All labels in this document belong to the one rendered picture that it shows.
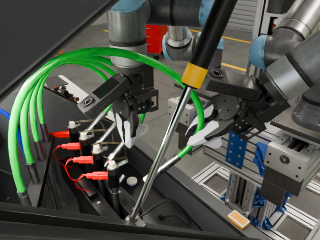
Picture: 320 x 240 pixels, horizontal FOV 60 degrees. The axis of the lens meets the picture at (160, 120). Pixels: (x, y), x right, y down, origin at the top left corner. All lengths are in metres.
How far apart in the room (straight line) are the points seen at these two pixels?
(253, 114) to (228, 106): 0.05
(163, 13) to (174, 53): 0.66
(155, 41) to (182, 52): 3.65
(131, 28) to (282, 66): 0.28
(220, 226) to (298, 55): 0.51
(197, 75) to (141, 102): 0.38
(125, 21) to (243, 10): 7.08
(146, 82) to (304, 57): 0.31
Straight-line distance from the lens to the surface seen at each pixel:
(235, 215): 0.81
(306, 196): 2.12
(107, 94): 0.57
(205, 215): 0.87
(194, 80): 0.25
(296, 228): 1.89
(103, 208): 0.79
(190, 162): 2.50
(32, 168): 0.69
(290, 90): 0.54
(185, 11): 0.61
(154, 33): 4.88
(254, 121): 0.56
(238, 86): 0.52
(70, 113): 0.94
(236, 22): 7.69
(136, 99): 0.60
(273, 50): 0.67
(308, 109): 1.09
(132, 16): 0.54
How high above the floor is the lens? 1.55
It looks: 30 degrees down
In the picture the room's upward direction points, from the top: straight up
